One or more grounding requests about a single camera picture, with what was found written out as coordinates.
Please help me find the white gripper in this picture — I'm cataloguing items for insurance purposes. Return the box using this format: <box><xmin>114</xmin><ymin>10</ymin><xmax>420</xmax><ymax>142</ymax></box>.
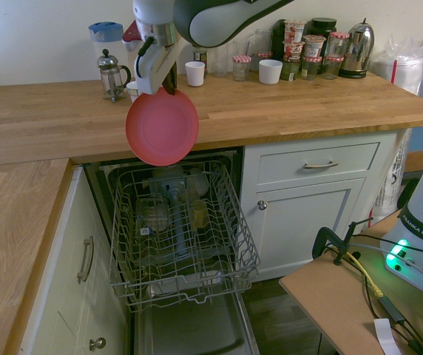
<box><xmin>133</xmin><ymin>41</ymin><xmax>185</xmax><ymax>97</ymax></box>

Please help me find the red plastic plate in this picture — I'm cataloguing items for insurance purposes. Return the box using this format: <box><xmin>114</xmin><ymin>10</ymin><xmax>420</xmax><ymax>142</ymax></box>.
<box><xmin>124</xmin><ymin>87</ymin><xmax>200</xmax><ymax>167</ymax></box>

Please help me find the grey dishwasher spray tube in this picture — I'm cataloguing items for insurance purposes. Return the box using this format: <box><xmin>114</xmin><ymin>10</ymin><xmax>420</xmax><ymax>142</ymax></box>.
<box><xmin>147</xmin><ymin>176</ymin><xmax>193</xmax><ymax>260</ymax></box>

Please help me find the stainless steel dishwasher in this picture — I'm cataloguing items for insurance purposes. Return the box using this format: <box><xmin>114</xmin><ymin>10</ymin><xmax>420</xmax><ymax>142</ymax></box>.
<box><xmin>84</xmin><ymin>146</ymin><xmax>260</xmax><ymax>355</ymax></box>

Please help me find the small white cup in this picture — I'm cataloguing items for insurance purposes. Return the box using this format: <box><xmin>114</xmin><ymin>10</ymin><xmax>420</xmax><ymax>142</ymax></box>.
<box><xmin>185</xmin><ymin>61</ymin><xmax>206</xmax><ymax>87</ymax></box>

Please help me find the dark lidded coffee jar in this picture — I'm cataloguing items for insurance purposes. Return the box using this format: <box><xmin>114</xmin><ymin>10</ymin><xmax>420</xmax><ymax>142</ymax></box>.
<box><xmin>192</xmin><ymin>47</ymin><xmax>209</xmax><ymax>75</ymax></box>

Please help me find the patterned paper cup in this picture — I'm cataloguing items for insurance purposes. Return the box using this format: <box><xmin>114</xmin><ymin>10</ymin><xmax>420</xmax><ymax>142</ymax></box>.
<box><xmin>126</xmin><ymin>81</ymin><xmax>141</xmax><ymax>104</ymax></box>

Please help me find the clear bottle with green cap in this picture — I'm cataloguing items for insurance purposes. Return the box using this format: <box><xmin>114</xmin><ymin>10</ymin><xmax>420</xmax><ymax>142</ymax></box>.
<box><xmin>214</xmin><ymin>46</ymin><xmax>230</xmax><ymax>78</ymax></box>

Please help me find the glass and steel French press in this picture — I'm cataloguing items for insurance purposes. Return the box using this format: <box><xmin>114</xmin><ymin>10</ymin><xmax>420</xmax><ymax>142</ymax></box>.
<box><xmin>96</xmin><ymin>49</ymin><xmax>132</xmax><ymax>104</ymax></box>

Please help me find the glass jar red checked lid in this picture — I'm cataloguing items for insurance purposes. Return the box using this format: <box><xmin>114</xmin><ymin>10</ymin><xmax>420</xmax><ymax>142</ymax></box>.
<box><xmin>232</xmin><ymin>55</ymin><xmax>253</xmax><ymax>82</ymax></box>

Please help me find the light blue lidded pitcher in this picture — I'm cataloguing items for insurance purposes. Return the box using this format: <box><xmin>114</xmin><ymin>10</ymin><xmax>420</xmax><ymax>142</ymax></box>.
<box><xmin>88</xmin><ymin>21</ymin><xmax>126</xmax><ymax>75</ymax></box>

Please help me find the clear glass tumbler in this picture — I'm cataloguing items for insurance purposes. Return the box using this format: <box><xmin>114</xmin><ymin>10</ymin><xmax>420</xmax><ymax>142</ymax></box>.
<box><xmin>232</xmin><ymin>38</ymin><xmax>251</xmax><ymax>59</ymax></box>

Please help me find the pale bowl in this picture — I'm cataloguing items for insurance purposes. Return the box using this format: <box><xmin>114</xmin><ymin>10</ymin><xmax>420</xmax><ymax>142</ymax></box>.
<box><xmin>152</xmin><ymin>165</ymin><xmax>186</xmax><ymax>181</ymax></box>

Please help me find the low jar with red lid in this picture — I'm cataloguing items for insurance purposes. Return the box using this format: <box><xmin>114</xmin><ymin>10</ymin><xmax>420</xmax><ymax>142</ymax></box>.
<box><xmin>250</xmin><ymin>53</ymin><xmax>274</xmax><ymax>72</ymax></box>

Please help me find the wide white cup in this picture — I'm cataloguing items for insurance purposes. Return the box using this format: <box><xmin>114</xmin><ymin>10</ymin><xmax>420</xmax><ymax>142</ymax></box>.
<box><xmin>258</xmin><ymin>58</ymin><xmax>284</xmax><ymax>85</ymax></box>

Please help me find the tall clear glass jar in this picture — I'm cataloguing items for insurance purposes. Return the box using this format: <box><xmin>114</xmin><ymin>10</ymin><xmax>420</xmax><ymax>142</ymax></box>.
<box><xmin>254</xmin><ymin>29</ymin><xmax>274</xmax><ymax>55</ymax></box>

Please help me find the white plastic container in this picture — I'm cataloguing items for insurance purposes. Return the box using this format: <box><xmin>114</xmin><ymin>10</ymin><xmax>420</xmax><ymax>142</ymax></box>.
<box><xmin>186</xmin><ymin>168</ymin><xmax>210</xmax><ymax>197</ymax></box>

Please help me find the black bottle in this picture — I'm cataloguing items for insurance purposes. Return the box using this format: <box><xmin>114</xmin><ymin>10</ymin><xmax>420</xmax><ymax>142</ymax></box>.
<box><xmin>272</xmin><ymin>18</ymin><xmax>288</xmax><ymax>61</ymax></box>

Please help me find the dark green jar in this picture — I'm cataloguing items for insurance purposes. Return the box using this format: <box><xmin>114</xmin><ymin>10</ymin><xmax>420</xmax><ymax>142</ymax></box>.
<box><xmin>282</xmin><ymin>61</ymin><xmax>303</xmax><ymax>82</ymax></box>

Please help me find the red and white yoghurt cup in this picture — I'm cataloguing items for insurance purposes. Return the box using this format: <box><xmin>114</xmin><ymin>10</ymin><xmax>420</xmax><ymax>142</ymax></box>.
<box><xmin>282</xmin><ymin>40</ymin><xmax>306</xmax><ymax>63</ymax></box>
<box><xmin>283</xmin><ymin>19</ymin><xmax>307</xmax><ymax>43</ymax></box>

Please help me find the clear glass container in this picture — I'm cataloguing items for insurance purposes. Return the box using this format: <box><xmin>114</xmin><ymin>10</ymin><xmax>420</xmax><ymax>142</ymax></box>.
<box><xmin>135</xmin><ymin>197</ymin><xmax>170</xmax><ymax>233</ymax></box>

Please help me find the yellow plastic cup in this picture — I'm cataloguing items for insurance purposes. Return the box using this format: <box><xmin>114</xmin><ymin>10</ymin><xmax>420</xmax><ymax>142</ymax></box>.
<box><xmin>190</xmin><ymin>199</ymin><xmax>209</xmax><ymax>228</ymax></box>

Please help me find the jar with red checked lid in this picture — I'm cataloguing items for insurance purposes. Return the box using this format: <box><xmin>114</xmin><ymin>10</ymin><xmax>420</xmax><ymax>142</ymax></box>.
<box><xmin>322</xmin><ymin>54</ymin><xmax>345</xmax><ymax>81</ymax></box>
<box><xmin>300</xmin><ymin>55</ymin><xmax>323</xmax><ymax>81</ymax></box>

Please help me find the white drawer front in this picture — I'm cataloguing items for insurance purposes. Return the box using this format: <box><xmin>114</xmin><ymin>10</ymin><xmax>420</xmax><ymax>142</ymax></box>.
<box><xmin>258</xmin><ymin>142</ymin><xmax>381</xmax><ymax>186</ymax></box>

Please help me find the large black jar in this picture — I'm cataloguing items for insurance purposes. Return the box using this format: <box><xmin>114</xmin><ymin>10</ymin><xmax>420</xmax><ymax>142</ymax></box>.
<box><xmin>305</xmin><ymin>17</ymin><xmax>338</xmax><ymax>38</ymax></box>

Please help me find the tall jar red checked lid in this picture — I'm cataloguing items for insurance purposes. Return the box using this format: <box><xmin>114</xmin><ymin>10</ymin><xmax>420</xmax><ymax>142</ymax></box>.
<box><xmin>328</xmin><ymin>31</ymin><xmax>351</xmax><ymax>57</ymax></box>

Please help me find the stainless steel kettle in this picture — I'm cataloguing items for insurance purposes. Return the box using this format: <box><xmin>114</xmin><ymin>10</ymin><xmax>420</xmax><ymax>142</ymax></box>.
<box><xmin>338</xmin><ymin>17</ymin><xmax>376</xmax><ymax>79</ymax></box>

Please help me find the white panelled cabinet door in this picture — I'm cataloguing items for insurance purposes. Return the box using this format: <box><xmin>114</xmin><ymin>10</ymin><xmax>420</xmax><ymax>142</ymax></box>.
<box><xmin>254</xmin><ymin>177</ymin><xmax>368</xmax><ymax>275</ymax></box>

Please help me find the black screw clamp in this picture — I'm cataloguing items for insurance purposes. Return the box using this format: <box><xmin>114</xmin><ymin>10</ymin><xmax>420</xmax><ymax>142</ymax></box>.
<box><xmin>312</xmin><ymin>217</ymin><xmax>375</xmax><ymax>266</ymax></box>

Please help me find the cream cabinet unit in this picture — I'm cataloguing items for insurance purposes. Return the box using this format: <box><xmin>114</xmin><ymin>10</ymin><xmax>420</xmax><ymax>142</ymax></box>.
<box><xmin>18</xmin><ymin>164</ymin><xmax>131</xmax><ymax>355</ymax></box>

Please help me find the clear plastic wrapped roll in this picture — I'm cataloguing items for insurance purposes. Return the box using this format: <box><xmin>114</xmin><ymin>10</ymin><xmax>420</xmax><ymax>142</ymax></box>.
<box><xmin>369</xmin><ymin>35</ymin><xmax>423</xmax><ymax>99</ymax></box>

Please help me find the white printed bag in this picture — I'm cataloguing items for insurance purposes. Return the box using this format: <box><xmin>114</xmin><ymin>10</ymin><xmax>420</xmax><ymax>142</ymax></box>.
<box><xmin>371</xmin><ymin>129</ymin><xmax>413</xmax><ymax>223</ymax></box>

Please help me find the brown fibreboard mounting board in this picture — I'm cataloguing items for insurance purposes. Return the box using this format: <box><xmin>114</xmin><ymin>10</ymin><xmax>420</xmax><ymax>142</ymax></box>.
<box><xmin>278</xmin><ymin>211</ymin><xmax>423</xmax><ymax>355</ymax></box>

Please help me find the white paper strip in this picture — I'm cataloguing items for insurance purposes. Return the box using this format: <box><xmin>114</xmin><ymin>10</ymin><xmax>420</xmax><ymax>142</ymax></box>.
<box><xmin>373</xmin><ymin>317</ymin><xmax>402</xmax><ymax>355</ymax></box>

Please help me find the metal bow drawer handle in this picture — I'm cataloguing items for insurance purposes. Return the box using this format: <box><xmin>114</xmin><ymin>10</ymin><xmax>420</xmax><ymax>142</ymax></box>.
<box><xmin>303</xmin><ymin>160</ymin><xmax>339</xmax><ymax>170</ymax></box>

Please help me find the grey wire dishwasher rack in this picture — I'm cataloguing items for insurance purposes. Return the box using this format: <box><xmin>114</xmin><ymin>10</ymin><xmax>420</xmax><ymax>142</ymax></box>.
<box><xmin>108</xmin><ymin>158</ymin><xmax>261</xmax><ymax>312</ymax></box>

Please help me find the metal bar cabinet handle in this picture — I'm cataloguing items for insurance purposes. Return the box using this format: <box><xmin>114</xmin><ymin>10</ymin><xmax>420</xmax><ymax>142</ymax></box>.
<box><xmin>76</xmin><ymin>235</ymin><xmax>95</xmax><ymax>285</ymax></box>

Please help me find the yellow cable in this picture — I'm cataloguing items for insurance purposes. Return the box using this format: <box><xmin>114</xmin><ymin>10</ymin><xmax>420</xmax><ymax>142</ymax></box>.
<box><xmin>347</xmin><ymin>250</ymin><xmax>385</xmax><ymax>297</ymax></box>

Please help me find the grey cable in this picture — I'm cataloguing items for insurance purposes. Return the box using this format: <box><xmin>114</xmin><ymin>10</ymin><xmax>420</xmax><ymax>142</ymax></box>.
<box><xmin>351</xmin><ymin>242</ymin><xmax>423</xmax><ymax>297</ymax></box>

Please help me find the black cable with adapter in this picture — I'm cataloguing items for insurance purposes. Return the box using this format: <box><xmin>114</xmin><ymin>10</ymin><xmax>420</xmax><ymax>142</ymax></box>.
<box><xmin>359</xmin><ymin>258</ymin><xmax>423</xmax><ymax>355</ymax></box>

